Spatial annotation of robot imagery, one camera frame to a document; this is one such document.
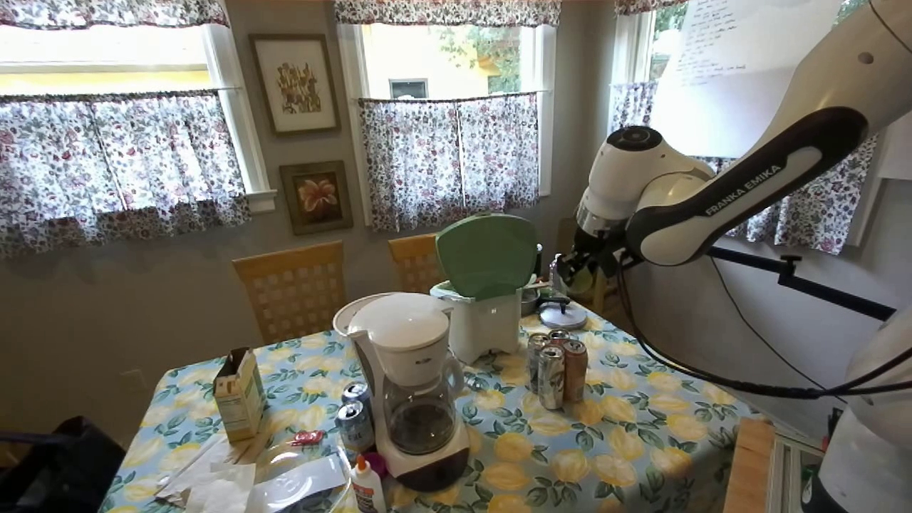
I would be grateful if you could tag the silver soda can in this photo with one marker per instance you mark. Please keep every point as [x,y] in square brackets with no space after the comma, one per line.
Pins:
[551,377]

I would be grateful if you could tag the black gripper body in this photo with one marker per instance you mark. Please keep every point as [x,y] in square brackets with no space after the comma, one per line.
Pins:
[587,249]

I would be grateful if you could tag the lemon print tablecloth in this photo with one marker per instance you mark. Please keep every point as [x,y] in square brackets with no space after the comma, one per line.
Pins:
[571,458]

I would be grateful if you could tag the clear plastic bag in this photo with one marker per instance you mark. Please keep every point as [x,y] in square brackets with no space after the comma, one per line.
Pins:
[285,474]

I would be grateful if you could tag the white trash bin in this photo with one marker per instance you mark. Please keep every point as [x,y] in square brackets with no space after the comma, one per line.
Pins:
[481,327]

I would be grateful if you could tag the framed botanical print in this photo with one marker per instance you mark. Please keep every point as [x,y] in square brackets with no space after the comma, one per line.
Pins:
[293,85]

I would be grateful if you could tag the framed flower picture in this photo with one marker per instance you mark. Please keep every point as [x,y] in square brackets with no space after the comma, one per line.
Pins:
[315,199]

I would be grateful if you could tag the copper salt shaker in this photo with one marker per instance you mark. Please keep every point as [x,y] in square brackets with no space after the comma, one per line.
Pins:
[574,371]

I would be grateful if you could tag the white drip coffee maker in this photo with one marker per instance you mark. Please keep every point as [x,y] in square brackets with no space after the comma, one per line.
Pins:
[414,380]

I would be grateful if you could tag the red pen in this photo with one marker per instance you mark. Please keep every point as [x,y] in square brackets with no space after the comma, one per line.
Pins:
[302,441]

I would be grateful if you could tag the floral cafe curtain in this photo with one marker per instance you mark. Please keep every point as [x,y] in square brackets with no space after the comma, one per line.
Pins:
[446,159]
[628,116]
[816,204]
[117,166]

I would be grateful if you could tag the light wooden robot table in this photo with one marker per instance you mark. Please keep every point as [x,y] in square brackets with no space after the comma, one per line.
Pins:
[749,465]

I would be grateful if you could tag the white glue bottle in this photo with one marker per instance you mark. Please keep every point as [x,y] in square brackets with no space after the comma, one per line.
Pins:
[366,487]

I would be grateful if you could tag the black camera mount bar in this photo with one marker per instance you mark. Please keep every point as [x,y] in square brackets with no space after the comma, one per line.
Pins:
[808,281]

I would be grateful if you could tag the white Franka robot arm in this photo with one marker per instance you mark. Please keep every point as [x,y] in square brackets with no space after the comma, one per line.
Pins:
[721,202]

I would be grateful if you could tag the blue soda can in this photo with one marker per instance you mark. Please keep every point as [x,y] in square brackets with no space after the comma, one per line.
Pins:
[356,392]
[353,427]

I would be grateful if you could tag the floral valance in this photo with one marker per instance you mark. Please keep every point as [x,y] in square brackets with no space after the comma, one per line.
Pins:
[446,11]
[115,13]

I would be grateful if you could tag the lattice back wooden chair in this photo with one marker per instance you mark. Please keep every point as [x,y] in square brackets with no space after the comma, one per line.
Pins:
[414,260]
[288,287]

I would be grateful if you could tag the white handwritten paper sheet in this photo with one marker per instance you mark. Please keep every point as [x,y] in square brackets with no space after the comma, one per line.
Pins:
[721,66]

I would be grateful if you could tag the black bag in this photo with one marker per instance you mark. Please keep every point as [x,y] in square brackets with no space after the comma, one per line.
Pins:
[57,465]

